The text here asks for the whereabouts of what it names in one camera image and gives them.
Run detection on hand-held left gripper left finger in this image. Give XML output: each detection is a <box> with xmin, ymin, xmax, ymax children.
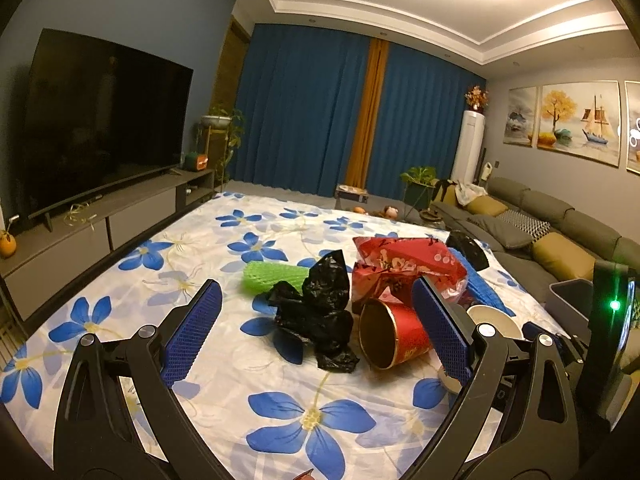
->
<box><xmin>52</xmin><ymin>279</ymin><xmax>226</xmax><ymax>480</ymax></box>

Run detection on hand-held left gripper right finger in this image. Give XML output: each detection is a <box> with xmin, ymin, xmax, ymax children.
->
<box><xmin>400</xmin><ymin>275</ymin><xmax>613</xmax><ymax>480</ymax></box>

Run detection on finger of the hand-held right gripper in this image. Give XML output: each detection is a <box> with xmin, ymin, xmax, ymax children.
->
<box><xmin>552</xmin><ymin>332</ymin><xmax>591</xmax><ymax>367</ymax></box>

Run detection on red cylindrical tin can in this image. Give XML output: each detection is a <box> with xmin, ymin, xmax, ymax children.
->
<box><xmin>359</xmin><ymin>299</ymin><xmax>436</xmax><ymax>371</ymax></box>

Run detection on grey plastic bin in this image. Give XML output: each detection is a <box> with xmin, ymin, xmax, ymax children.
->
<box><xmin>548</xmin><ymin>280</ymin><xmax>596</xmax><ymax>328</ymax></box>

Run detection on paper cup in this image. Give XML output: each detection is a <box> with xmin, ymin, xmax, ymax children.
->
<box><xmin>466</xmin><ymin>304</ymin><xmax>524</xmax><ymax>342</ymax></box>

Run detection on blue foam net sleeve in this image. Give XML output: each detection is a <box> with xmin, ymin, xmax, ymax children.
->
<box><xmin>452</xmin><ymin>252</ymin><xmax>516</xmax><ymax>317</ymax></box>

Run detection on red printed plastic bag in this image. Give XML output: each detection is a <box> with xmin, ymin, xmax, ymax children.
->
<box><xmin>350</xmin><ymin>235</ymin><xmax>468</xmax><ymax>316</ymax></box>

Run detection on small black plastic bag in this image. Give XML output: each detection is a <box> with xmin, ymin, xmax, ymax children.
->
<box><xmin>446</xmin><ymin>230</ymin><xmax>490</xmax><ymax>271</ymax></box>

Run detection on green foam net sleeve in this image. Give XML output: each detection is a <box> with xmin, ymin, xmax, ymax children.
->
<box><xmin>242</xmin><ymin>260</ymin><xmax>311</xmax><ymax>297</ymax></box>

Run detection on large black plastic bag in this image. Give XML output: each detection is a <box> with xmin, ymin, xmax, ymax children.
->
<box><xmin>267</xmin><ymin>250</ymin><xmax>361</xmax><ymax>373</ymax></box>

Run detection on floral printed bedsheet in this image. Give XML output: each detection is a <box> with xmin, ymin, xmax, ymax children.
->
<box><xmin>0</xmin><ymin>192</ymin><xmax>576</xmax><ymax>480</ymax></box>

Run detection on large yellow pillow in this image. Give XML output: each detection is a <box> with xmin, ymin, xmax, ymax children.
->
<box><xmin>531</xmin><ymin>232</ymin><xmax>596</xmax><ymax>281</ymax></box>

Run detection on grey pillow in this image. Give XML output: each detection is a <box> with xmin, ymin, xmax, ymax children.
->
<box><xmin>467</xmin><ymin>214</ymin><xmax>533</xmax><ymax>250</ymax></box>

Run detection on grey television cabinet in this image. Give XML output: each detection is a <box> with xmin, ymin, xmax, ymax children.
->
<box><xmin>0</xmin><ymin>167</ymin><xmax>216</xmax><ymax>321</ymax></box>

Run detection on grey sofa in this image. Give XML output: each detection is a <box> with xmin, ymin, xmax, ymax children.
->
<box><xmin>430</xmin><ymin>176</ymin><xmax>640</xmax><ymax>311</ymax></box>

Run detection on black white patterned pillow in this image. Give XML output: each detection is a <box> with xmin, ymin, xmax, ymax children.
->
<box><xmin>497</xmin><ymin>209</ymin><xmax>551</xmax><ymax>241</ymax></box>

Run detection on small yellow pillow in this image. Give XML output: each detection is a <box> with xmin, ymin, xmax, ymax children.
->
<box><xmin>465</xmin><ymin>195</ymin><xmax>508</xmax><ymax>218</ymax></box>

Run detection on white clothes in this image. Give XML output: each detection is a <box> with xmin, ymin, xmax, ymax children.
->
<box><xmin>452</xmin><ymin>180</ymin><xmax>488</xmax><ymax>206</ymax></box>

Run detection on potted plant in dark pot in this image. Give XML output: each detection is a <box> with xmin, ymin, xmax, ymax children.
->
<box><xmin>400</xmin><ymin>166</ymin><xmax>441</xmax><ymax>211</ymax></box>

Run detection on white floor air conditioner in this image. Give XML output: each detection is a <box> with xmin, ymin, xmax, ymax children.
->
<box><xmin>451</xmin><ymin>111</ymin><xmax>487</xmax><ymax>183</ymax></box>

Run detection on potted plant on stand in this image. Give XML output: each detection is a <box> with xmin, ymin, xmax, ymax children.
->
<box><xmin>197</xmin><ymin>105</ymin><xmax>246</xmax><ymax>193</ymax></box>

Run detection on sailboat and tree painting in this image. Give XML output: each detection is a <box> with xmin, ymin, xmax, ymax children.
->
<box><xmin>536</xmin><ymin>81</ymin><xmax>621</xmax><ymax>167</ymax></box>

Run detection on white flower painting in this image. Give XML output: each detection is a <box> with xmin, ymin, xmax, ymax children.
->
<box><xmin>625</xmin><ymin>80</ymin><xmax>640</xmax><ymax>176</ymax></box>

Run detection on small landscape painting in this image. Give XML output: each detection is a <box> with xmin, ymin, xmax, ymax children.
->
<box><xmin>502</xmin><ymin>86</ymin><xmax>538</xmax><ymax>146</ymax></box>

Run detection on flat screen television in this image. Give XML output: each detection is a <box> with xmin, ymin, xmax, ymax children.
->
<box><xmin>20</xmin><ymin>28</ymin><xmax>194</xmax><ymax>221</ymax></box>

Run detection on orange curtain strip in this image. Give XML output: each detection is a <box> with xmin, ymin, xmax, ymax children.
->
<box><xmin>345</xmin><ymin>37</ymin><xmax>390</xmax><ymax>188</ymax></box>

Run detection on artificial flower decoration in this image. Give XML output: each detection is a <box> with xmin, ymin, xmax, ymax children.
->
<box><xmin>465</xmin><ymin>85</ymin><xmax>490</xmax><ymax>113</ymax></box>

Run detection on blue curtain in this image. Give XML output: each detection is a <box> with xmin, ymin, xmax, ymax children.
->
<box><xmin>232</xmin><ymin>23</ymin><xmax>487</xmax><ymax>206</ymax></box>

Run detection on black bag with straps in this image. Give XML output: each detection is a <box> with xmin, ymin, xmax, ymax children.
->
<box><xmin>432</xmin><ymin>177</ymin><xmax>458</xmax><ymax>203</ymax></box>

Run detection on wooden door frame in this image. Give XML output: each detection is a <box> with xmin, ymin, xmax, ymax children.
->
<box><xmin>212</xmin><ymin>15</ymin><xmax>251</xmax><ymax>111</ymax></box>

